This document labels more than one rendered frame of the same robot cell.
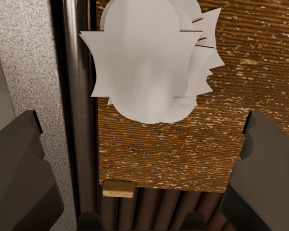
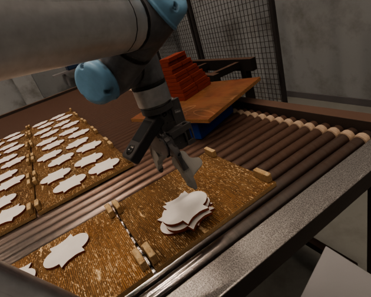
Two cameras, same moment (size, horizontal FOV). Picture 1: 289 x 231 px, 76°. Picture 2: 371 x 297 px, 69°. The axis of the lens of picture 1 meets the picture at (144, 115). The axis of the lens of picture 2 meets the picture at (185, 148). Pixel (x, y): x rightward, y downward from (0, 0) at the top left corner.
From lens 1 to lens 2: 0.60 m
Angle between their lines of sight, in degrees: 52
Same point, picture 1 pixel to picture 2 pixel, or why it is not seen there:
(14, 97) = (272, 247)
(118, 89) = (198, 204)
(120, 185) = (259, 175)
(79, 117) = (248, 219)
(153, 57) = (179, 207)
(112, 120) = (229, 207)
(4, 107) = not seen: outside the picture
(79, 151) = (270, 205)
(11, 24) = (230, 271)
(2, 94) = not seen: outside the picture
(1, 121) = not seen: outside the picture
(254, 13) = (152, 214)
